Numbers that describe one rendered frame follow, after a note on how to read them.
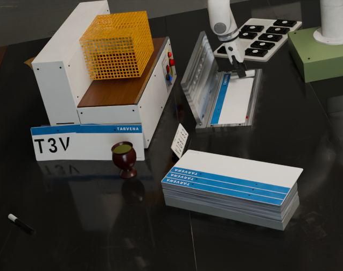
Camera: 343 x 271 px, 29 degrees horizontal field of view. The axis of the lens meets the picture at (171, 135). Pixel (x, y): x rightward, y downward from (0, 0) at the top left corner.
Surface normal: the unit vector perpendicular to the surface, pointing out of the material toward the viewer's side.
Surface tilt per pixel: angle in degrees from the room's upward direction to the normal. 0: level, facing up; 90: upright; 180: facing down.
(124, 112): 90
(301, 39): 0
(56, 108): 90
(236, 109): 0
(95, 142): 69
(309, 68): 90
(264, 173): 0
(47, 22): 90
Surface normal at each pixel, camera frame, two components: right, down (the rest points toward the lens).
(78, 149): -0.31, 0.21
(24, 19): 0.05, 0.52
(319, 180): -0.17, -0.84
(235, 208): -0.49, 0.53
